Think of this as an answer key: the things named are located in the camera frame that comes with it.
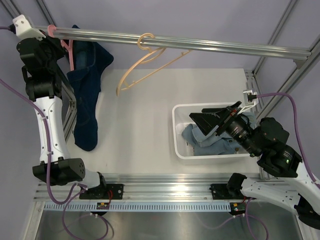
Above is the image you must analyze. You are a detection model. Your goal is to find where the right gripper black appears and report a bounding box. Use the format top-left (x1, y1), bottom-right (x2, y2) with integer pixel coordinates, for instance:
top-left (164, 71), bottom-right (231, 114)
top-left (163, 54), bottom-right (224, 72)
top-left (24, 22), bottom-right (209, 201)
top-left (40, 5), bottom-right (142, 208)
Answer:
top-left (189, 101), bottom-right (261, 156)

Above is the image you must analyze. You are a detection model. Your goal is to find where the beige plastic hanger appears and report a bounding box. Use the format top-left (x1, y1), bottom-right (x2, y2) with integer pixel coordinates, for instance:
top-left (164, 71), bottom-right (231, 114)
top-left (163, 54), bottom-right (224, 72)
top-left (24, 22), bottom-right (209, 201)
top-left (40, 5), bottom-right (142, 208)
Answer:
top-left (115, 33), bottom-right (193, 97)

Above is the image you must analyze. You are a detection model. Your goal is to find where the dark blue denim skirt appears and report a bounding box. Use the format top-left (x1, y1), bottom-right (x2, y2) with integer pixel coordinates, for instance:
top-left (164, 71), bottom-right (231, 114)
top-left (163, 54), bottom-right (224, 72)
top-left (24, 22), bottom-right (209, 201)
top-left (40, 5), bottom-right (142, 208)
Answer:
top-left (67, 40), bottom-right (114, 152)

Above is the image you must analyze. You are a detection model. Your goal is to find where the pink plastic hanger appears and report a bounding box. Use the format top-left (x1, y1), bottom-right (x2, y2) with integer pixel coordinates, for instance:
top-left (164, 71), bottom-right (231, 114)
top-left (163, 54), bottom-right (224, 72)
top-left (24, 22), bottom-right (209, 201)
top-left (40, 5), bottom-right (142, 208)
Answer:
top-left (47, 24), bottom-right (75, 71)

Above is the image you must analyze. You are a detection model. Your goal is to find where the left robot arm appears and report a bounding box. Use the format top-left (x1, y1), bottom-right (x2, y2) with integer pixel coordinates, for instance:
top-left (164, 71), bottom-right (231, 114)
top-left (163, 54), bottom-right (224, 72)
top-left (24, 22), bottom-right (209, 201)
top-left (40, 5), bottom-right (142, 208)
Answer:
top-left (16, 36), bottom-right (108, 200)

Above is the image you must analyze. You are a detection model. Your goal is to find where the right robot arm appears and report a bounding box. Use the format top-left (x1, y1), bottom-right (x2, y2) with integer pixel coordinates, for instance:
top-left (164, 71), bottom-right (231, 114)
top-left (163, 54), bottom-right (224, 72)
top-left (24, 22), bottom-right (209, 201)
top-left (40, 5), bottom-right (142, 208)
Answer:
top-left (189, 101), bottom-right (320, 229)

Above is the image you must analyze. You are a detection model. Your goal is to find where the white plastic basket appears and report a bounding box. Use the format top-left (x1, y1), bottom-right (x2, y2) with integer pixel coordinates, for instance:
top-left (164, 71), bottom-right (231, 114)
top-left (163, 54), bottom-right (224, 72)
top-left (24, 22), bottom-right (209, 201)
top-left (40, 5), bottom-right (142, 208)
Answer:
top-left (172, 102), bottom-right (250, 165)

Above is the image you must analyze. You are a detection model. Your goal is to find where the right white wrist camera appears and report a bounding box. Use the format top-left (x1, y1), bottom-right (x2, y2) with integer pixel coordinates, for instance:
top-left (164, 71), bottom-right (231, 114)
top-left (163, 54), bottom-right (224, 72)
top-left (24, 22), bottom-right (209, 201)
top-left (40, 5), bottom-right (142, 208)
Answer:
top-left (238, 89), bottom-right (259, 114)

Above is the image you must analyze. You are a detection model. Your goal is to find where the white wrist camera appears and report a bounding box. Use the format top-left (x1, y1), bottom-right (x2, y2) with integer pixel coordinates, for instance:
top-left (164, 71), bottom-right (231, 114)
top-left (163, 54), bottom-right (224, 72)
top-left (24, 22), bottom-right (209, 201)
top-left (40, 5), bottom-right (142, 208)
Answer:
top-left (12, 14), bottom-right (46, 41)
top-left (238, 89), bottom-right (259, 114)

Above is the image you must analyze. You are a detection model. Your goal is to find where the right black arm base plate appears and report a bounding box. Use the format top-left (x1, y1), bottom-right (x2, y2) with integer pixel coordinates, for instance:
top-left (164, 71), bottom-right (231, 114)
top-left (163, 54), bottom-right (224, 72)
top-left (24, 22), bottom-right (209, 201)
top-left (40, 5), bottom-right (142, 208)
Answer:
top-left (209, 183), bottom-right (241, 200)

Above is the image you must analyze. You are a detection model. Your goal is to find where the white slotted cable duct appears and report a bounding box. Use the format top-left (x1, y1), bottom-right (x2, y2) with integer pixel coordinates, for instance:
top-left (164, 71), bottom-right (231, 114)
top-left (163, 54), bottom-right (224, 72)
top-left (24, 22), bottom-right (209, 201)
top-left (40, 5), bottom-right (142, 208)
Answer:
top-left (44, 201), bottom-right (231, 213)

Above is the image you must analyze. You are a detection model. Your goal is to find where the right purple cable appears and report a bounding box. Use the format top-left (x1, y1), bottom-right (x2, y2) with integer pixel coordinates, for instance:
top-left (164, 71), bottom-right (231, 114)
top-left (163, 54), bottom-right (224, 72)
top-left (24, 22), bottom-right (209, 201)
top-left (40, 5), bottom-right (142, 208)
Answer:
top-left (197, 92), bottom-right (320, 232)

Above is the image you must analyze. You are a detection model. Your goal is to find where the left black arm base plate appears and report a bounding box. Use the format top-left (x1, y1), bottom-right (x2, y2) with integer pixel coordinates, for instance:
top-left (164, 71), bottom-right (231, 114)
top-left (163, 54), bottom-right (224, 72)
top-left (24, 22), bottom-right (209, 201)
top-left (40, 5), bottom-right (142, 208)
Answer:
top-left (79, 183), bottom-right (124, 200)

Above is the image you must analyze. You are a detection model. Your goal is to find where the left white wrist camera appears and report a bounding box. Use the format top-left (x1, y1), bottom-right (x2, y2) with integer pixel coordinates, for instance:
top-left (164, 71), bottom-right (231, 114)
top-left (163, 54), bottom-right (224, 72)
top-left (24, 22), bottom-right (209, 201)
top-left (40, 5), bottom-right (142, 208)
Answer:
top-left (12, 14), bottom-right (46, 41)

